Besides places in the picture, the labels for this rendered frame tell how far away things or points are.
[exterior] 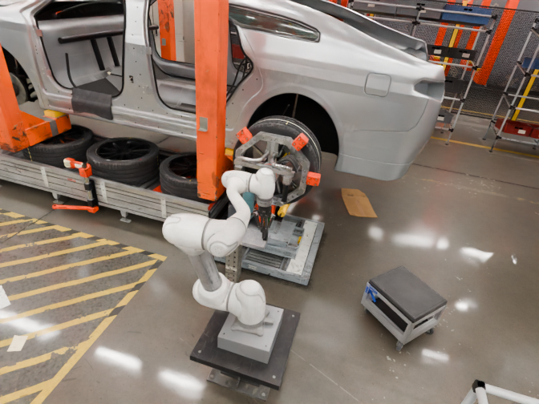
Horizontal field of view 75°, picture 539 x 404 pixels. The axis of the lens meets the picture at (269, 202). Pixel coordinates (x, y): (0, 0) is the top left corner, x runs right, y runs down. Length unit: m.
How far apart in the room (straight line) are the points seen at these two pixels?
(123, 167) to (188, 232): 2.12
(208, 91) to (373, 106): 1.19
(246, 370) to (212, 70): 1.79
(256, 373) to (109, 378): 0.89
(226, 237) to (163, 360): 1.26
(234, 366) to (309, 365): 0.60
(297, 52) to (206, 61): 0.71
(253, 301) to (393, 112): 1.70
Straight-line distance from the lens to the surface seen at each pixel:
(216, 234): 1.37
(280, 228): 3.06
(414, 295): 2.62
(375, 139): 2.86
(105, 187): 3.48
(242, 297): 1.87
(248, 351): 2.04
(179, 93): 4.15
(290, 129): 2.52
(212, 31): 2.40
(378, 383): 2.53
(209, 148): 2.62
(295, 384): 2.38
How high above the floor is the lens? 2.02
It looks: 32 degrees down
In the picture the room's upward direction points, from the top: 6 degrees clockwise
